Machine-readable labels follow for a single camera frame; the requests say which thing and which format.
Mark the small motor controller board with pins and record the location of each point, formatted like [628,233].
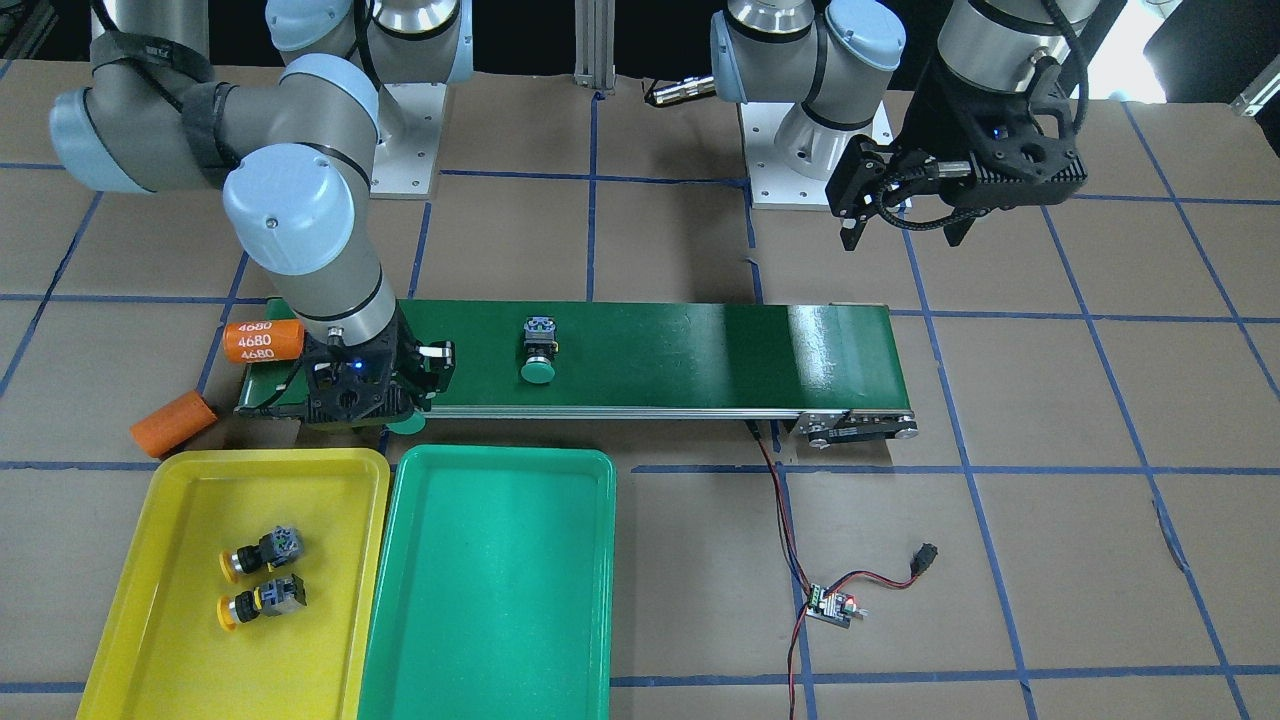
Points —
[833,607]

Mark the aluminium frame post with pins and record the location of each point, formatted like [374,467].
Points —
[593,38]

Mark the green plastic tray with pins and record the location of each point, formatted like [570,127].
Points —
[495,588]

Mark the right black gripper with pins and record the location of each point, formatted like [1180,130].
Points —
[413,361]

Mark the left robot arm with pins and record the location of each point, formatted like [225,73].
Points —
[836,63]

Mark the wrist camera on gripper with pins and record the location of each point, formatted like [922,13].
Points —
[327,392]

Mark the orange cylinder marked 4680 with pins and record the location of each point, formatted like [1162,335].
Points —
[266,341]

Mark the yellow push button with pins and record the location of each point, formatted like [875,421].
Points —
[277,597]
[277,548]

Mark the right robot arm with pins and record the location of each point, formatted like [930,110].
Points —
[295,166]

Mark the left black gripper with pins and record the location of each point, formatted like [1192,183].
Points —
[938,118]

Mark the green conveyor belt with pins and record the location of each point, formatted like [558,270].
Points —
[831,371]

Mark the plain orange cylinder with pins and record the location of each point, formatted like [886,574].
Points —
[173,424]

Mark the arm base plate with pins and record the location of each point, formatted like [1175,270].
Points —
[790,157]
[410,125]

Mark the yellow plastic tray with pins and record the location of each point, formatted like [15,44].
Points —
[163,653]

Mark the green push button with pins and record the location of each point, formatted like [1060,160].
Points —
[539,340]
[413,424]

